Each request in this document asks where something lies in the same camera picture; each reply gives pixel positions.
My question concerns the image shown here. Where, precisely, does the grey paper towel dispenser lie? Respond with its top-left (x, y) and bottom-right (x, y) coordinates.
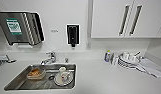
top-left (0, 11), bottom-right (45, 48)

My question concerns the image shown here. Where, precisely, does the chrome sink faucet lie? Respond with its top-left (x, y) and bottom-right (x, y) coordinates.
top-left (40, 50), bottom-right (58, 66)

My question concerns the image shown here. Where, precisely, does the stainless steel sink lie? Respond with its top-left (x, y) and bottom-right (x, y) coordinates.
top-left (3, 63), bottom-right (78, 92)

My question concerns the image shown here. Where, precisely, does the white wall outlet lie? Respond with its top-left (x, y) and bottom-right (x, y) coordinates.
top-left (85, 41), bottom-right (92, 50)

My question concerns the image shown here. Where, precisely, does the small chrome sink knob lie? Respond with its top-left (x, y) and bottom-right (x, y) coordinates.
top-left (64, 57), bottom-right (69, 64)

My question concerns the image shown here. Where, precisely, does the small wall label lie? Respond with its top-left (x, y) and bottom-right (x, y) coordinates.
top-left (50, 29), bottom-right (59, 34)

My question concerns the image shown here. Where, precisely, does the dish drying rack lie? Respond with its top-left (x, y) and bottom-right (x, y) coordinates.
top-left (0, 54), bottom-right (17, 69)

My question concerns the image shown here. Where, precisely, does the white wall cabinet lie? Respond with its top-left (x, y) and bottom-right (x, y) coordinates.
top-left (90, 0), bottom-right (161, 39)

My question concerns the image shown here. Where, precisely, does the stack of white plates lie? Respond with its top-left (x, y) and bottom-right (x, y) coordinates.
top-left (117, 50), bottom-right (144, 69)

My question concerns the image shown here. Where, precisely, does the blue dish soap bottle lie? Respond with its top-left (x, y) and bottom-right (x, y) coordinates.
top-left (103, 49), bottom-right (112, 64)

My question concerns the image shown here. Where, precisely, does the white cup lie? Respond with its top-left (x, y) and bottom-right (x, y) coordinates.
top-left (58, 66), bottom-right (68, 76)

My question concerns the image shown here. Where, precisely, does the white dirty plate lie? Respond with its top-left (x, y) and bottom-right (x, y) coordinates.
top-left (54, 71), bottom-right (74, 87)

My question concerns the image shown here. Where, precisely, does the black wall soap dispenser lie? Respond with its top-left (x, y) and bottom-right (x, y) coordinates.
top-left (65, 23), bottom-right (80, 50)

